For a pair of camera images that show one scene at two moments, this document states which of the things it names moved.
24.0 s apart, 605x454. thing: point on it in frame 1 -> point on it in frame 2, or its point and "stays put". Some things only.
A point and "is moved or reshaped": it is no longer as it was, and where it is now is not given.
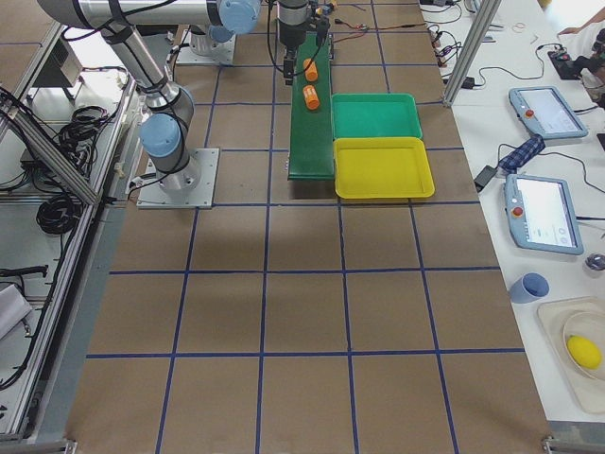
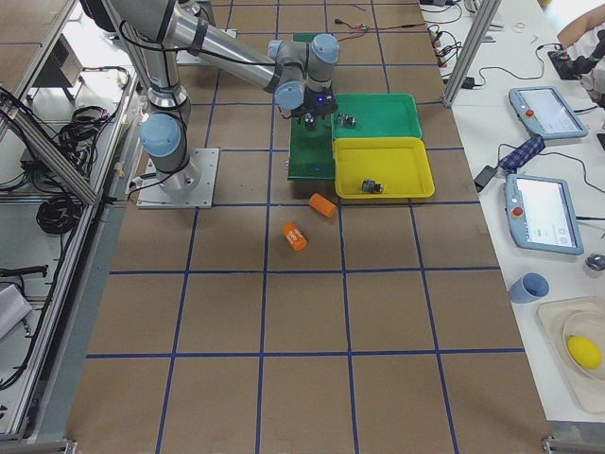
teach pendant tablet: x=544 y=112 stays put
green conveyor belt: x=311 y=149 stays put
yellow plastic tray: x=382 y=167 stays put
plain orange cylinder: x=311 y=72 is moved or reshaped
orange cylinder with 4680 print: x=311 y=97 is moved or reshaped
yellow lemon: x=586 y=354 stays put
